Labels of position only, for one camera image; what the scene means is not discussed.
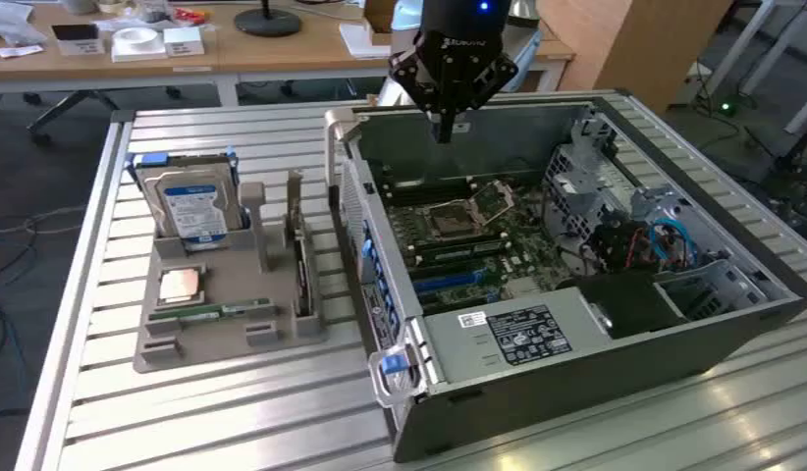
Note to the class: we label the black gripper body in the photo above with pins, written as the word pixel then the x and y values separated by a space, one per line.
pixel 463 29

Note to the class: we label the Nvidia graphics card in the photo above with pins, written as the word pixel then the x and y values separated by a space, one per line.
pixel 304 275

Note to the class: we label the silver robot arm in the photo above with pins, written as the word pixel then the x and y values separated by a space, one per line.
pixel 393 95

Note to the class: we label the white booklet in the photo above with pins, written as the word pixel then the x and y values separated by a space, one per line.
pixel 364 46

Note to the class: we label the brown cardboard box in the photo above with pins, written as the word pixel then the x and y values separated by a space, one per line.
pixel 377 15

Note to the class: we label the light wooden desk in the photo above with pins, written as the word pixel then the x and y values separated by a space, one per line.
pixel 50 68
pixel 280 54

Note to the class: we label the wooden cabinet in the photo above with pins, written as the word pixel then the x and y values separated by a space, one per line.
pixel 639 49

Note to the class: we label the black round lamp base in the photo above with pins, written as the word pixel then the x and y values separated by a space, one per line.
pixel 267 23

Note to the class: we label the black case latch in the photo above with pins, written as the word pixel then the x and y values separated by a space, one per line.
pixel 370 188

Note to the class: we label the socket cover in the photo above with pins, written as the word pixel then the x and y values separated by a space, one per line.
pixel 493 201

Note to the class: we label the perforated metal drive cage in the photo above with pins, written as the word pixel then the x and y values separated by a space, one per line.
pixel 573 196

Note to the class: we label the CPU socket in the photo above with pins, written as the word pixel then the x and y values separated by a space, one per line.
pixel 452 221

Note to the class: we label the red package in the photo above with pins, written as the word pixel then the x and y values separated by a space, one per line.
pixel 190 17

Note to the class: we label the white cube box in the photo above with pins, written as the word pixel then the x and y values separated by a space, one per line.
pixel 181 39

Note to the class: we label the black box with green light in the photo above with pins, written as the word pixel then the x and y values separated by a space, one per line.
pixel 726 106

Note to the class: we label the green motherboard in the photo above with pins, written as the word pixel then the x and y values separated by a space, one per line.
pixel 528 250

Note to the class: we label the green RAM stick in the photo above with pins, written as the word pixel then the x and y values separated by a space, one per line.
pixel 465 251
pixel 207 310

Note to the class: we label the dark grey pouch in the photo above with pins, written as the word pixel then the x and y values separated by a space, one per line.
pixel 155 12

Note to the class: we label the flat white box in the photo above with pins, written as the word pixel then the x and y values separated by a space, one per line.
pixel 138 55

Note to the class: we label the white tape roll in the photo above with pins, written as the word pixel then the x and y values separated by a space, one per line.
pixel 125 36

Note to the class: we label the blue expansion slot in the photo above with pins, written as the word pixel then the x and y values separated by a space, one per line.
pixel 447 280

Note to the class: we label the hard disk with blue carrier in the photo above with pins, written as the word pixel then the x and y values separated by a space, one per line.
pixel 187 206

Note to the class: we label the silver chipset heatsink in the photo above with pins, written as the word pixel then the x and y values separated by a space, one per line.
pixel 524 288

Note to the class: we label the black equipment stand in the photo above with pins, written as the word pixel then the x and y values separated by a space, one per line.
pixel 797 167

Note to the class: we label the white box with black top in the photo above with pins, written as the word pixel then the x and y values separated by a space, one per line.
pixel 79 46

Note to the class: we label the black plastic shroud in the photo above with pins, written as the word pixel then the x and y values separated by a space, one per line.
pixel 626 304

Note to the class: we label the grey cup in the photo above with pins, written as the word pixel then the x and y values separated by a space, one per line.
pixel 79 6

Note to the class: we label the grey parts rack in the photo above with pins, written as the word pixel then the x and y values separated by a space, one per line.
pixel 246 294

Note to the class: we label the black wheeled base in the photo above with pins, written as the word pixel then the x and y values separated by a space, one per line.
pixel 70 110

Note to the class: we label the silver disk bay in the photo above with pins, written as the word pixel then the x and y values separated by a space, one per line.
pixel 724 284

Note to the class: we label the CPU chip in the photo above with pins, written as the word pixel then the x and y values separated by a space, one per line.
pixel 179 284

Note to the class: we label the grey power supply unit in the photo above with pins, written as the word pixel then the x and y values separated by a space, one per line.
pixel 456 353

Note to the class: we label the white card with red print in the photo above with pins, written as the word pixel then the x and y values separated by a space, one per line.
pixel 18 51

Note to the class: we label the blue case latch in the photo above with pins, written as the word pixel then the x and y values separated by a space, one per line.
pixel 392 365

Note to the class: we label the crumpled clear plastic bag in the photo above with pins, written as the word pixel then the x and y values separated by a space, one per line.
pixel 11 24

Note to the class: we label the open grey PC case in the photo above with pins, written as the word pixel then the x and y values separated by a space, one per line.
pixel 573 417

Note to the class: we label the white switch box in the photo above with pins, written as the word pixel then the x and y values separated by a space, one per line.
pixel 698 88

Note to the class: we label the white table frame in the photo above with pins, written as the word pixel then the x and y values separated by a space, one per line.
pixel 803 115

